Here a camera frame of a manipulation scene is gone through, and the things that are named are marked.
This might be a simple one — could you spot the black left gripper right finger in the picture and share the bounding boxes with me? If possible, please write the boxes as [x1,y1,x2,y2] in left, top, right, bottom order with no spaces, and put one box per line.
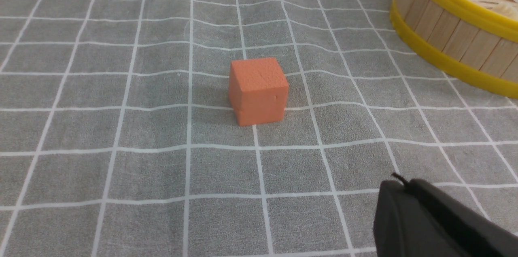
[408,179,517,257]

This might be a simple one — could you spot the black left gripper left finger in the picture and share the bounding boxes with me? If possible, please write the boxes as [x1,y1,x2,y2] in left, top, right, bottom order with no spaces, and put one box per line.
[373,173,466,257]

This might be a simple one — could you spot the bamboo steamer tray yellow rim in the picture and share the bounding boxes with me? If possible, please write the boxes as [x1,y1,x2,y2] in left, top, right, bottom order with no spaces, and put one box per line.
[390,0,518,98]

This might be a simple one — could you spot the orange foam cube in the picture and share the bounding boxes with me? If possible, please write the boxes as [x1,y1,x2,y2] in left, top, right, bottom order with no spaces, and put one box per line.
[228,57,289,126]

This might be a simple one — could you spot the grey checked tablecloth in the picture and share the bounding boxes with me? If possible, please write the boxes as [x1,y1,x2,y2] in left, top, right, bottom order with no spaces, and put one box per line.
[0,0,517,257]

